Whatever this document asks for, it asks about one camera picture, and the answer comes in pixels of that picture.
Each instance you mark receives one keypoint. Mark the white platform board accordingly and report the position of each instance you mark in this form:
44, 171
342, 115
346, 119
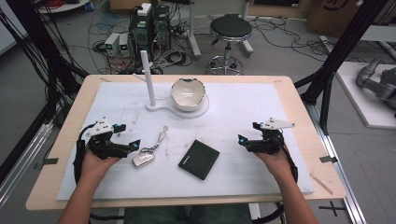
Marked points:
358, 102

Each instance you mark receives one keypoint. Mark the person's left hand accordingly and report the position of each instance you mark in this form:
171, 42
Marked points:
95, 166

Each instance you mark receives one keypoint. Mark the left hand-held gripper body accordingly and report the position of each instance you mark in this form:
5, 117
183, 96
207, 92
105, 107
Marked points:
104, 146

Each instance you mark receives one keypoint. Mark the white table mat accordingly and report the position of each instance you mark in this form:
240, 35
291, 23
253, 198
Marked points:
218, 130

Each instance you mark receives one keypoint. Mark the white power supply box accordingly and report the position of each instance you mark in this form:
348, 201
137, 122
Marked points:
124, 43
112, 43

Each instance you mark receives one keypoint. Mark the light wooden table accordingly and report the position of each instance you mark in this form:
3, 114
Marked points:
77, 124

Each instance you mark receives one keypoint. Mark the cardboard box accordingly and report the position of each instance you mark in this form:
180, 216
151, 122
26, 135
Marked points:
336, 15

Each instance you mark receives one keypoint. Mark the white box on tower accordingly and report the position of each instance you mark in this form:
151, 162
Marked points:
144, 9

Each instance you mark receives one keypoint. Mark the person's right hand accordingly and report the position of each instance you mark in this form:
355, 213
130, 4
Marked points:
275, 163

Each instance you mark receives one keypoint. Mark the black round stool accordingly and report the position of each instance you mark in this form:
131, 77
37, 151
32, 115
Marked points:
231, 28

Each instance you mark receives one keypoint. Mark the aluminium rail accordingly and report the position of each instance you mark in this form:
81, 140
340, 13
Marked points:
339, 174
21, 168

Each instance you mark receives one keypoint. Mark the black tape strip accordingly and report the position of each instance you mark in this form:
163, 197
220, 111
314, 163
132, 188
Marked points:
328, 159
50, 161

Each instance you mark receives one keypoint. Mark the white metal stand leg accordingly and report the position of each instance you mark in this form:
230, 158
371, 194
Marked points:
193, 34
246, 31

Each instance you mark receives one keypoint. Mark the black computer tower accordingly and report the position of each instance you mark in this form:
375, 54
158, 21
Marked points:
161, 26
140, 35

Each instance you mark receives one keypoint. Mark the white stand with post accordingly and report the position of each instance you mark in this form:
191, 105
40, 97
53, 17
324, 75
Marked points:
148, 77

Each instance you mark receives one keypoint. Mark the white eggshell-shaped bowl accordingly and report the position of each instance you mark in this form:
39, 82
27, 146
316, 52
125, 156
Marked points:
188, 93

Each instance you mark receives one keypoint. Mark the black tape cross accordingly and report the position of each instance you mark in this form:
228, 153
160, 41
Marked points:
332, 207

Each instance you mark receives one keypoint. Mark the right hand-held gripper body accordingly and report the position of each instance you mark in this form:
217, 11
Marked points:
267, 143

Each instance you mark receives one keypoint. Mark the black wallet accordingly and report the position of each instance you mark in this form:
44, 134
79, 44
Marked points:
199, 159

